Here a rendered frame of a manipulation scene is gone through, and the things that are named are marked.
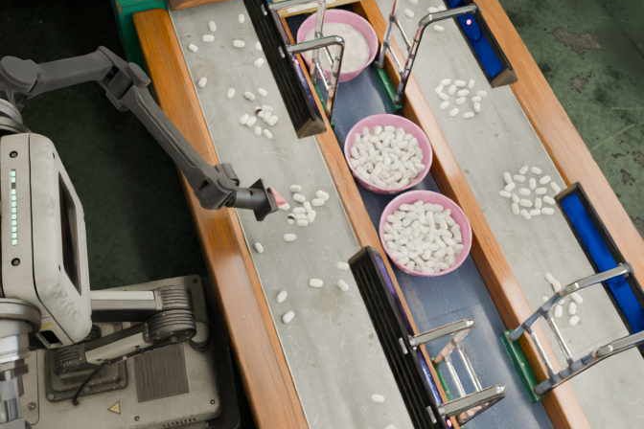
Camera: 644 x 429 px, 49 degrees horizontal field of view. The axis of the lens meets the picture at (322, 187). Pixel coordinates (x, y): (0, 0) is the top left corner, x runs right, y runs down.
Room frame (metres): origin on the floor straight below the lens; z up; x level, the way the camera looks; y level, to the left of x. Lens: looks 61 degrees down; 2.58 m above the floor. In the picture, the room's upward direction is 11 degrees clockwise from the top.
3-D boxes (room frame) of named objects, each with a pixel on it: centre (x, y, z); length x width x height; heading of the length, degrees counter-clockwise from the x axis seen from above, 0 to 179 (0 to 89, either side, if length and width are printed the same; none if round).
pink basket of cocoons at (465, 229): (0.91, -0.31, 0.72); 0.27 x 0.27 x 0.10
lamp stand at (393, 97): (1.48, -0.22, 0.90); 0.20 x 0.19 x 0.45; 29
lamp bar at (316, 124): (1.25, 0.20, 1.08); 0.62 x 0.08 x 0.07; 29
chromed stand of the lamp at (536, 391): (0.63, -0.70, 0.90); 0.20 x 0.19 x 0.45; 29
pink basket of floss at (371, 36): (1.53, 0.04, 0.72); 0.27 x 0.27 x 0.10
